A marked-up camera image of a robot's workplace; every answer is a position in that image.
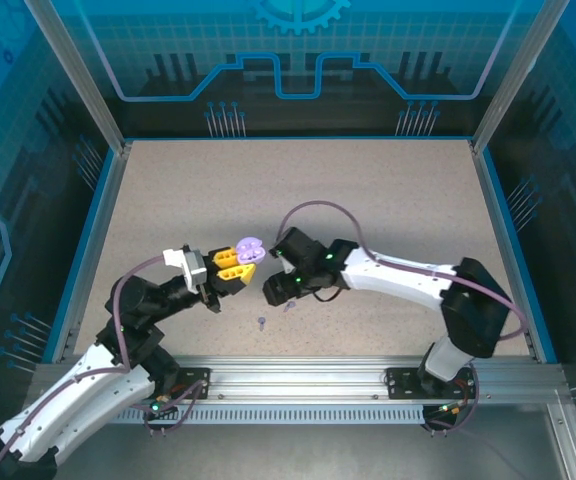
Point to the purple earbud charging case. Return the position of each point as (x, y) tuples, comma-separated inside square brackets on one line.
[(250, 250)]

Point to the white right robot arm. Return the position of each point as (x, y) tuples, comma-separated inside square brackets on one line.
[(393, 277)]

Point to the small LED circuit board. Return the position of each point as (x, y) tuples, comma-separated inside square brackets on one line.
[(445, 409), (158, 407)]

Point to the aluminium table side rail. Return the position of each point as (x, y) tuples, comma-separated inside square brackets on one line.
[(93, 240), (510, 240)]

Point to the long aluminium mounting rail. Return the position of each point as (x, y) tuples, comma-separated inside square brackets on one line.
[(293, 375)]

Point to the aluminium frame post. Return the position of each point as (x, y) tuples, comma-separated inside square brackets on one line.
[(518, 75), (78, 75)]

